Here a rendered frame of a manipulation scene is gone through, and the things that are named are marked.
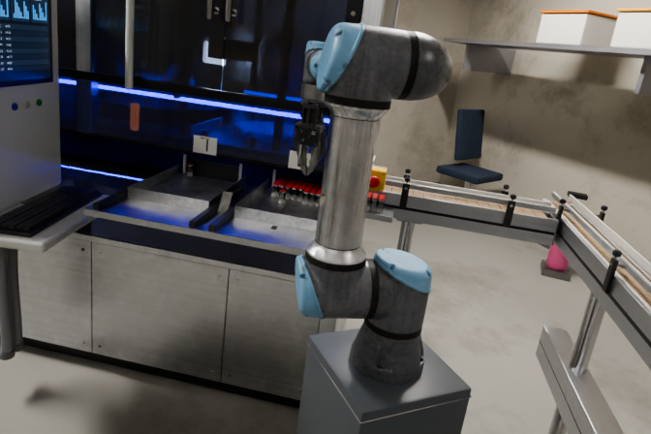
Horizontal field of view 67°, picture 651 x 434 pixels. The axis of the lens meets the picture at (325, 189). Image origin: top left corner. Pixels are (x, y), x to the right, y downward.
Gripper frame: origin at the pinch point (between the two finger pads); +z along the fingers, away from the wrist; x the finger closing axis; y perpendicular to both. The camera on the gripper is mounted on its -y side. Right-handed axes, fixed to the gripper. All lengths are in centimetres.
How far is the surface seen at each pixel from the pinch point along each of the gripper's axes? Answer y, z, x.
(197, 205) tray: 2.6, 15.6, -31.3
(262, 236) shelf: 13.3, 17.0, -7.8
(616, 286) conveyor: 12, 13, 83
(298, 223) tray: 2.6, 15.3, -0.2
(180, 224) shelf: 15.1, 17.0, -30.5
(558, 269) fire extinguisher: -223, 99, 152
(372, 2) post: -23, -49, 9
